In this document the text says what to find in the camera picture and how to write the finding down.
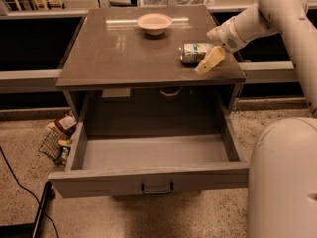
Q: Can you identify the black cable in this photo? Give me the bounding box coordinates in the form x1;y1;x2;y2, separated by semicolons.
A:
0;145;60;238

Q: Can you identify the black stand base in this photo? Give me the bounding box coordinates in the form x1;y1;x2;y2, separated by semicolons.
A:
0;181;56;238

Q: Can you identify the small can on floor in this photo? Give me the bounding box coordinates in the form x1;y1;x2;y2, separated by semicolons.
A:
58;147;70;166

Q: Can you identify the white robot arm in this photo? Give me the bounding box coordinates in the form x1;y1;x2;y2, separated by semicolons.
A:
196;0;317;238

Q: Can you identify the black metal drawer handle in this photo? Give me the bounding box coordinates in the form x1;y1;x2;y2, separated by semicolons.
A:
141;182;174;195

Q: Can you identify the grey cabinet with glossy top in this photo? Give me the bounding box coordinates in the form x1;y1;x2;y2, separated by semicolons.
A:
55;5;247;124

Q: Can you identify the brown snack bag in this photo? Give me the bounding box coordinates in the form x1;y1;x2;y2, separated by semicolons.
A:
54;115;77;138

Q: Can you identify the open grey top drawer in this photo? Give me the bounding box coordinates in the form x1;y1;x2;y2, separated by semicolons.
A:
49;87;249;198

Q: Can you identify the white bowl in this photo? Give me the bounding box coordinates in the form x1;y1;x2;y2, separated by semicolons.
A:
137;13;172;36

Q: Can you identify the green white 7up can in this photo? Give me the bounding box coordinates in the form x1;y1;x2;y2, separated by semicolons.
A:
179;43;213;64

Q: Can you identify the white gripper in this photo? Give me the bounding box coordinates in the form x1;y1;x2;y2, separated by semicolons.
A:
195;17;247;75

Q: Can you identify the black wire basket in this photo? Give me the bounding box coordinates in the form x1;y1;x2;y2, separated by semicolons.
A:
39;131;61;160

